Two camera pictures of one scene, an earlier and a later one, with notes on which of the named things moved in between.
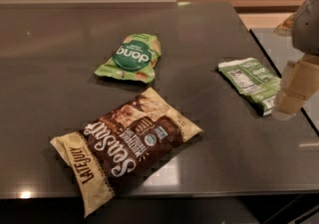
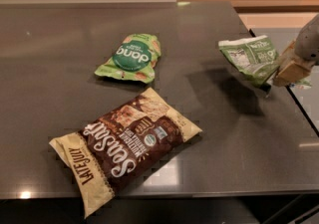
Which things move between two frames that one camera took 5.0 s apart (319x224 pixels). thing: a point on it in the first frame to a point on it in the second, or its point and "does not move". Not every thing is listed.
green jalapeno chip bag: [254, 80] to [255, 57]
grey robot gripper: [307, 27] to [308, 44]
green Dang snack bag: [135, 59] does not move
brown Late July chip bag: [114, 151] does not move
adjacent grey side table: [280, 50] does not move
